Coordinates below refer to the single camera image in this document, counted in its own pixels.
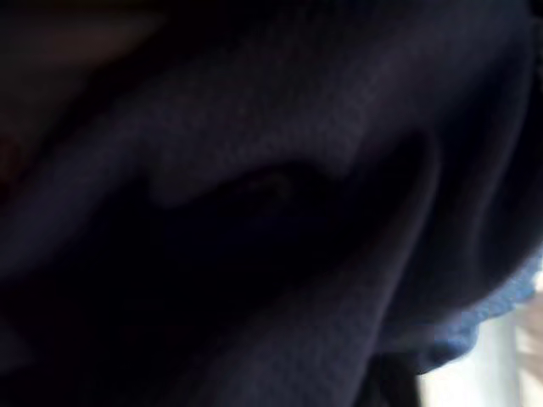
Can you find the dark blue knitted garment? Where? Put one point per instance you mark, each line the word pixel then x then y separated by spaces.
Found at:
pixel 297 127

